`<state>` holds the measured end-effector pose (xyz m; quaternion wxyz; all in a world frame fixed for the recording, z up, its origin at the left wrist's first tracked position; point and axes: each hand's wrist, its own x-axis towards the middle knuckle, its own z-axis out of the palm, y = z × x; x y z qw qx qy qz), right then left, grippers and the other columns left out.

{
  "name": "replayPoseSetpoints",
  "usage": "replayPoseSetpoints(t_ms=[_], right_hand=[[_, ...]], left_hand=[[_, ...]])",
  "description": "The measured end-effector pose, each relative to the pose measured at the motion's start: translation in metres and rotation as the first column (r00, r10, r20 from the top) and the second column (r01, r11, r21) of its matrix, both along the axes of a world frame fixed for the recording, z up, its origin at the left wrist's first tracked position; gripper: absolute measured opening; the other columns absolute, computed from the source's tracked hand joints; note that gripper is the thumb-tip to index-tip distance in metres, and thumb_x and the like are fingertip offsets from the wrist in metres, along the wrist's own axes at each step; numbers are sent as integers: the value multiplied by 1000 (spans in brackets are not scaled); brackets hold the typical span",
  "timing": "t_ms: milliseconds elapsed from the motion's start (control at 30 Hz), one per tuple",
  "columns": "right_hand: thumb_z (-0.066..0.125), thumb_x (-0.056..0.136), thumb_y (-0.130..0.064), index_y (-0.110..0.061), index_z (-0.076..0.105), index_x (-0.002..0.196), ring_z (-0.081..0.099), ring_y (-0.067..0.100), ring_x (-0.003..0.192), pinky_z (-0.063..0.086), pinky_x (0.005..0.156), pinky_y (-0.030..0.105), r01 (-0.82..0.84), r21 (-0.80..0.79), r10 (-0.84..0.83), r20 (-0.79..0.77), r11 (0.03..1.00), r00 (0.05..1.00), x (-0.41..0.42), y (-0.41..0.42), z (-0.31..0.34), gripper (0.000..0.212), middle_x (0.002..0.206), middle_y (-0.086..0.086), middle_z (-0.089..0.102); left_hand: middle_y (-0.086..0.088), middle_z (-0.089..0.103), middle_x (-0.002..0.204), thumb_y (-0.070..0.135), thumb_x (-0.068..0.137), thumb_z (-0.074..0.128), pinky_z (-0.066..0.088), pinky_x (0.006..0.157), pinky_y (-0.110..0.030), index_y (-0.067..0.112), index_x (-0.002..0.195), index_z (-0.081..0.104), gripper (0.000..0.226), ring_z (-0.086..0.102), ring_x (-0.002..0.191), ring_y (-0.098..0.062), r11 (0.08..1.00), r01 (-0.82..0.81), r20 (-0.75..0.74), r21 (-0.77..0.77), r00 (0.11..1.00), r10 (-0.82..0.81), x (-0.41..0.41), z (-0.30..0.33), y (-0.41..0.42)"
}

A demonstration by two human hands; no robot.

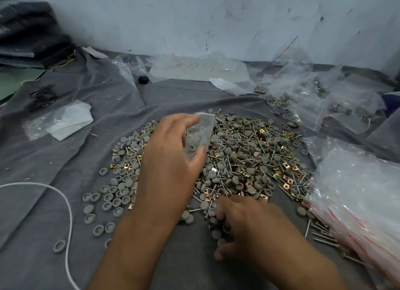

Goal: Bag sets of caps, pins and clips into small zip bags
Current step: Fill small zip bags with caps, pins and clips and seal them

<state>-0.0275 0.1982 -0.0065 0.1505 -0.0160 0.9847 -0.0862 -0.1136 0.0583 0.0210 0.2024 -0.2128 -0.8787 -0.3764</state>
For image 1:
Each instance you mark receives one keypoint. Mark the crumpled clear plastic bag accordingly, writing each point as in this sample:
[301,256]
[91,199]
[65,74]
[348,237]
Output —
[129,66]

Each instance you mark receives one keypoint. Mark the dark purple object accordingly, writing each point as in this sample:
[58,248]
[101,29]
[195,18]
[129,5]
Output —
[392,103]

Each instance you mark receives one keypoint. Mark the pile of black clips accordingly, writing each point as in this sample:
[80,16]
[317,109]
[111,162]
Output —
[43,96]

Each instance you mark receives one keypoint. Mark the large clear plastic bag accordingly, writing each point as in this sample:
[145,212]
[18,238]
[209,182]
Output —
[200,68]

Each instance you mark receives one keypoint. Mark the upright red-striped zip bag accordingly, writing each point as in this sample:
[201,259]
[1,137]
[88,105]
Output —
[290,56]

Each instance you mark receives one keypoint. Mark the white paper scrap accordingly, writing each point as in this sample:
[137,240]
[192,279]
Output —
[93,52]

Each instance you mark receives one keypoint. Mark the heap of filled zip bags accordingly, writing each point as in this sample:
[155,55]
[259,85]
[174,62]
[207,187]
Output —
[322,102]

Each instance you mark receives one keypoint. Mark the person's right hand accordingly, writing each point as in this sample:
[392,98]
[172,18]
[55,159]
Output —
[262,230]

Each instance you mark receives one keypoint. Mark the person's right forearm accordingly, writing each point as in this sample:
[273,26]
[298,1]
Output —
[309,271]

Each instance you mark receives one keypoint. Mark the person's left forearm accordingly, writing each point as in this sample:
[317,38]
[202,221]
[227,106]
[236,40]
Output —
[134,249]

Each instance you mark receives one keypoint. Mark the stack of black bags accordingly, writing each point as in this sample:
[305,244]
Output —
[31,36]

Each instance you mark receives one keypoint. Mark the white plastic bag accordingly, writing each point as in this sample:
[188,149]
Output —
[62,119]

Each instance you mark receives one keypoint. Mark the person's left thumb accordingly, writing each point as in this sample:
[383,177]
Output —
[197,161]

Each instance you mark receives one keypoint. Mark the small clear zip bag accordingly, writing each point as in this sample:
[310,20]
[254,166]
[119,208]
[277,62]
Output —
[200,133]

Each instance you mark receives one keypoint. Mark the small black block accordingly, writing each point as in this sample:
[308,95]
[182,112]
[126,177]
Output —
[143,79]

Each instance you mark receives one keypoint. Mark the person's right thumb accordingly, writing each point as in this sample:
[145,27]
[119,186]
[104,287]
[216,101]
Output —
[223,250]

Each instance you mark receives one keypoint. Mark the pile of caps screws clips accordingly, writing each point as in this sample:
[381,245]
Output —
[250,155]

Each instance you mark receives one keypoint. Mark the person's left hand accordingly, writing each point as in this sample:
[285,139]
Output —
[162,161]

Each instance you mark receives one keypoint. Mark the stack of empty zip bags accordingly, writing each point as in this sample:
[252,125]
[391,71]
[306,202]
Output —
[359,199]

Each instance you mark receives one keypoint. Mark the green mat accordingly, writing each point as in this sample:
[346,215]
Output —
[15,80]

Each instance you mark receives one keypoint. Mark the grey cloth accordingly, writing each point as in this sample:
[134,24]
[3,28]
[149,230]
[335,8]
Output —
[93,161]

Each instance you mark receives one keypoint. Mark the lone grey round cap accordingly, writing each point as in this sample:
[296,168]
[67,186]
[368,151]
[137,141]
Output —
[59,246]

